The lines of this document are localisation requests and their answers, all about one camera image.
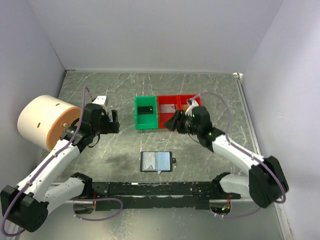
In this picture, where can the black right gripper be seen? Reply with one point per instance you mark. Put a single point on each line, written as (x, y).
(173, 124)

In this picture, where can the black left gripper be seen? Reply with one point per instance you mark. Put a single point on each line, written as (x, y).
(111, 127)

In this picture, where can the silver VIP card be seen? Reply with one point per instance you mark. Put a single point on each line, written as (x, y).
(167, 108)

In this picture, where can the gold VIP card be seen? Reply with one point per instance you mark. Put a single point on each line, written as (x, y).
(184, 107)

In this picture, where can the black leather card holder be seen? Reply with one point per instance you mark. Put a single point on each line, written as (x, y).
(157, 161)

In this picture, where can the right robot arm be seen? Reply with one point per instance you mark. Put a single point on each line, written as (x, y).
(265, 182)

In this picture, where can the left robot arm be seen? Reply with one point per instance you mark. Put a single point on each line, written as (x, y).
(30, 202)

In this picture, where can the black card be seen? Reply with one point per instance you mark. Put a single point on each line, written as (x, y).
(145, 110)

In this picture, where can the red bin left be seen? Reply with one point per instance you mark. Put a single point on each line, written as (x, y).
(165, 99)

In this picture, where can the red bin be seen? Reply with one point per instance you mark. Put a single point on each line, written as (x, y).
(165, 99)
(182, 100)

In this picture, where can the red bin right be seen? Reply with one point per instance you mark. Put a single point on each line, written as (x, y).
(182, 100)

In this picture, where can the green bin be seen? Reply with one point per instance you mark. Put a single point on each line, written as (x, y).
(148, 121)

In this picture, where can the white and orange cylinder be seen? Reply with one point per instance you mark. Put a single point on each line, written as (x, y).
(44, 119)

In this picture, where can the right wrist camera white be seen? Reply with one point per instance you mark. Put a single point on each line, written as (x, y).
(192, 103)

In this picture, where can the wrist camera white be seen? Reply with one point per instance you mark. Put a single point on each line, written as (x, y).
(101, 100)
(192, 103)

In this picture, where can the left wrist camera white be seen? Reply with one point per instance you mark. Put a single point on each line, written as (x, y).
(101, 100)

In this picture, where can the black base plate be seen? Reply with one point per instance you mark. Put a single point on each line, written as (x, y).
(159, 203)

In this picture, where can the aluminium rail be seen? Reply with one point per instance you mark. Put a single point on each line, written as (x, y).
(199, 190)

